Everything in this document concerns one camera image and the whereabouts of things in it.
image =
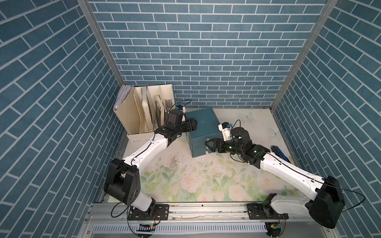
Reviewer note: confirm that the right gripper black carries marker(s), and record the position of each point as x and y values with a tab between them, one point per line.
216	141

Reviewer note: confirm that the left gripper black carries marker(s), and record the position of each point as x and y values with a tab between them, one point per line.
192	127

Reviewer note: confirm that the teal drawer cabinet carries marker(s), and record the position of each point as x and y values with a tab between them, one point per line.
206	129

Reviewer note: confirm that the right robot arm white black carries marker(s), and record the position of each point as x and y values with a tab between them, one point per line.
325	200

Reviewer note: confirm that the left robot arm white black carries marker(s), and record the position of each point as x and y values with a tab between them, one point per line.
123	175

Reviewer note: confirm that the white book in rack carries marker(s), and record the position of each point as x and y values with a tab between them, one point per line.
146	109

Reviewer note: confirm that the white file organizer rack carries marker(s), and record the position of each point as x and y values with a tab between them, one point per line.
161	100

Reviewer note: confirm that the floral table mat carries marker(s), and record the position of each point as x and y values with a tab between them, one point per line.
174	175

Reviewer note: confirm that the blue black tool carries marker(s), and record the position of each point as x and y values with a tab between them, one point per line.
279	153

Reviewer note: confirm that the beige folder with papers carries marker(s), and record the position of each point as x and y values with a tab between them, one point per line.
126	109

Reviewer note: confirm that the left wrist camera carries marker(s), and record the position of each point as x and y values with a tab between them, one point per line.
176	115

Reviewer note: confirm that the aluminium mounting rail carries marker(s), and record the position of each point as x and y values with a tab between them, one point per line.
191	212

